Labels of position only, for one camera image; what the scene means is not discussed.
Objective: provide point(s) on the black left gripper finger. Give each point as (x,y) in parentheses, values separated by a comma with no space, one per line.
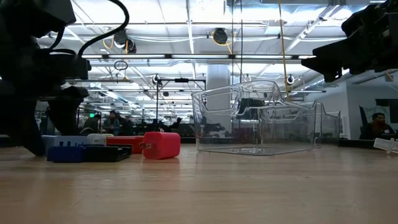
(66,112)
(18,109)

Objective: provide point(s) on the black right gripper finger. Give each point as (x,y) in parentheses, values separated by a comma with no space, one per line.
(360,23)
(329,60)

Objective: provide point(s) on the light blue box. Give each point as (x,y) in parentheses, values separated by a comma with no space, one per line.
(66,140)

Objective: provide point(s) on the blue framed LCD device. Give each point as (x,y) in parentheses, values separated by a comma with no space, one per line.
(65,154)

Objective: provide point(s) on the black framed LCD device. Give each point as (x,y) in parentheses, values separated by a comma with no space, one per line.
(107,154)

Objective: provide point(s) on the red box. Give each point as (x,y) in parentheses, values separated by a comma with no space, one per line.
(124,141)

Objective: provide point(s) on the red wall charger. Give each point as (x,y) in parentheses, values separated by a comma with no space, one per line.
(163,145)

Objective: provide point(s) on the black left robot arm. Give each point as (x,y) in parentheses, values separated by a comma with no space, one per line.
(31,15)

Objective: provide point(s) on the person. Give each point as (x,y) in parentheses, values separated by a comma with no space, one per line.
(111,124)
(377,127)
(92,124)

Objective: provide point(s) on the clear plastic bin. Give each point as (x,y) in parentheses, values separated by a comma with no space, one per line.
(224,124)
(329,127)

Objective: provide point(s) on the clear plastic piece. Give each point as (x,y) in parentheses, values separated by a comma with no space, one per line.
(385,144)

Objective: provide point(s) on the ceiling light strip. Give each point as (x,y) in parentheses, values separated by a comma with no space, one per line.
(199,56)

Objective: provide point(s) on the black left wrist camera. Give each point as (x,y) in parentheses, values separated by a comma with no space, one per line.
(62,67)

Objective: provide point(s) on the black aluminium table frame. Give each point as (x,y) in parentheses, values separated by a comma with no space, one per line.
(357,143)

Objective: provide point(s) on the black gantry frame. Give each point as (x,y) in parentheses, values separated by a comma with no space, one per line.
(182,80)

